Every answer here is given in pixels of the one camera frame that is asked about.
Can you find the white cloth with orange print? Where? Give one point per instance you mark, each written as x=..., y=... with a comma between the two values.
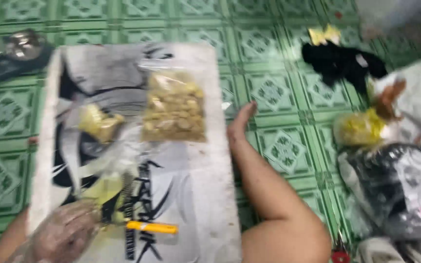
x=418, y=95

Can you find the person's right hand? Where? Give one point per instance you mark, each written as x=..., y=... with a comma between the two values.
x=240, y=124

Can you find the yellow wrapper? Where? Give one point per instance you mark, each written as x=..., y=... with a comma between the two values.
x=323, y=34

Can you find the clear bag of yellow pieces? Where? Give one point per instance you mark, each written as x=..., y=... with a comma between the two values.
x=175, y=109

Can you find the crumpled clear plastic bag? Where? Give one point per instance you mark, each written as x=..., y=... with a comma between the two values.
x=101, y=164

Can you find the yellow plastic bag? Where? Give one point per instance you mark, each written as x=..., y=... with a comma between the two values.
x=358, y=128

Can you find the person's left fingers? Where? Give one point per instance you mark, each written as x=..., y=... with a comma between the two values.
x=80, y=215

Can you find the black cloth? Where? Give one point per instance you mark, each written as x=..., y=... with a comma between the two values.
x=342, y=64

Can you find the yellow lighter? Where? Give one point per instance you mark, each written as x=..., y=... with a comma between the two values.
x=152, y=227

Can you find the white board with black print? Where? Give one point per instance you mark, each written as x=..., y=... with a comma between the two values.
x=196, y=182

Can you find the person's left hand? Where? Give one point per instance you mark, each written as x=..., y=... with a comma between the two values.
x=59, y=233

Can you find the small clear bag yellow pieces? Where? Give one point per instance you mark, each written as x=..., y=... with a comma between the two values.
x=99, y=122

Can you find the dark blue object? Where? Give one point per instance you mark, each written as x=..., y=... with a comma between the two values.
x=9, y=69

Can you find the person's right fingers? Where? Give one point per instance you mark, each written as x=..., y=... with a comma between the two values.
x=247, y=111

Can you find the shiny metal bowl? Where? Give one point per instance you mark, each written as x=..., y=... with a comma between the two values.
x=23, y=45

